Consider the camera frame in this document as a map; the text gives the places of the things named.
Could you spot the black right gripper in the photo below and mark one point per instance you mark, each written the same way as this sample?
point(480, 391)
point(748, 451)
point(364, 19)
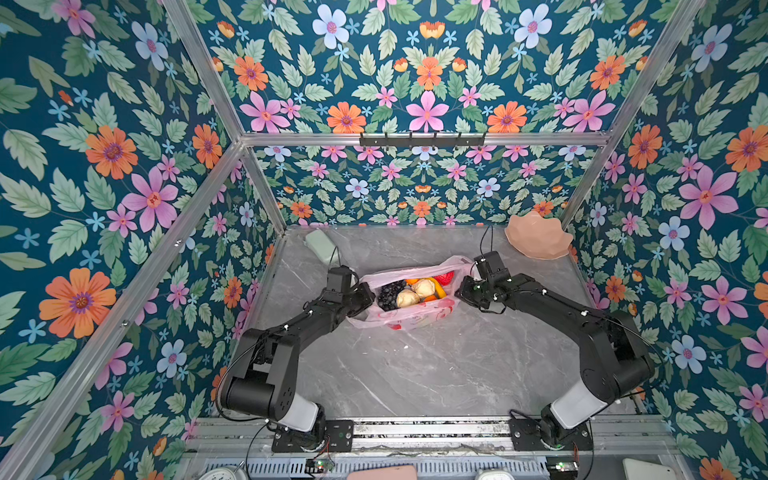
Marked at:
point(464, 292)

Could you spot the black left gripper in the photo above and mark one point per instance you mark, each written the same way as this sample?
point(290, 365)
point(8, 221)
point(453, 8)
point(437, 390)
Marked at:
point(365, 297)

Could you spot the pink plastic bag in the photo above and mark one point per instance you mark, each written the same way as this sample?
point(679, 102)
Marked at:
point(422, 314)

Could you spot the pink scalloped bowl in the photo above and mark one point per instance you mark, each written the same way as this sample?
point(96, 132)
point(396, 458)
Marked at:
point(537, 237)

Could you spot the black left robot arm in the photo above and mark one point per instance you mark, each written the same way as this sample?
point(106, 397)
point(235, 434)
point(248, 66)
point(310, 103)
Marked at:
point(261, 379)

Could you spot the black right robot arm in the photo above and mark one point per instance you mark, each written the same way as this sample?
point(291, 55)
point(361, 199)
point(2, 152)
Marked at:
point(614, 359)

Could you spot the fake dark grapes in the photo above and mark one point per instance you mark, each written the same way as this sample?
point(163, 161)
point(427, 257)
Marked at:
point(387, 296)

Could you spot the fake red strawberry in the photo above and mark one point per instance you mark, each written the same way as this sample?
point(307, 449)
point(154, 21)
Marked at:
point(445, 279)

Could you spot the fake yellow banana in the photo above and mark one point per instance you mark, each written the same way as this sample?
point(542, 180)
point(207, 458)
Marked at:
point(438, 290)

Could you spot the fake beige garlic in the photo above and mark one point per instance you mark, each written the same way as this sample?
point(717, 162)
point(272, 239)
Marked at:
point(424, 288)
point(407, 298)

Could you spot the black hook rail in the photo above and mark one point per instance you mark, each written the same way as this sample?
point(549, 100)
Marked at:
point(411, 139)

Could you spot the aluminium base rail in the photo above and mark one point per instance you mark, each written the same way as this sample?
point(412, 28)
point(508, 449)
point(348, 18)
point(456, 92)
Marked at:
point(501, 435)

